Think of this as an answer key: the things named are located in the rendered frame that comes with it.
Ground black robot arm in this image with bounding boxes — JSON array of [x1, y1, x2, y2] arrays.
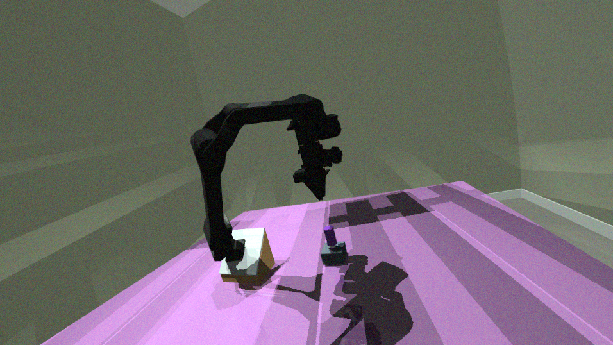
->
[[190, 94, 343, 262]]

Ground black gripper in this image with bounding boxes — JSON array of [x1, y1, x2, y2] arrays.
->
[[293, 141, 332, 201]]

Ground pale blue square block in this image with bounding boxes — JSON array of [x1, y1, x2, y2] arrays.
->
[[321, 241, 347, 265]]

